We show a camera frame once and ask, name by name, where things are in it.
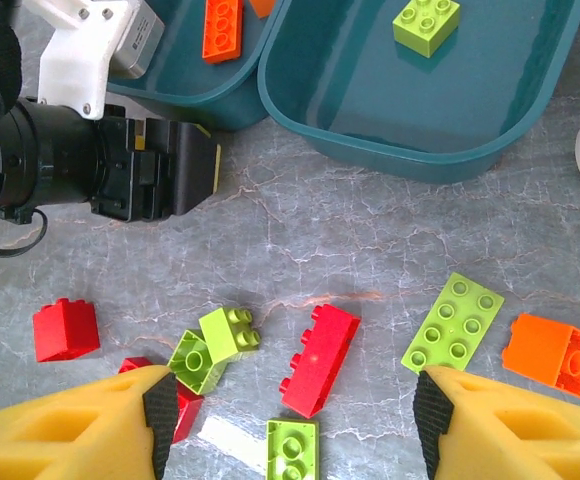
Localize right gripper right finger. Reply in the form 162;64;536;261
412;363;580;480

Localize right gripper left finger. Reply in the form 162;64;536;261
0;363;179;480

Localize small red lego brick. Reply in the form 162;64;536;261
32;298;102;364

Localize long green lego brick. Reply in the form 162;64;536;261
400;272;506;375
265;418;320;480

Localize small green lego brick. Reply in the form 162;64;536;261
167;328;231;396
392;0;461;60
198;306;263;365

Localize long orange lego brick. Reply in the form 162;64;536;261
202;0;245;65

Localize long narrow red lego brick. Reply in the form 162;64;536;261
278;303;362;420

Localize teal plastic container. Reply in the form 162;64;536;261
104;0;291;132
257;0;580;185

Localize thin black cable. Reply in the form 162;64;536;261
0;207;50;259

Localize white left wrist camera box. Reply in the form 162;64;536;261
22;0;166;121

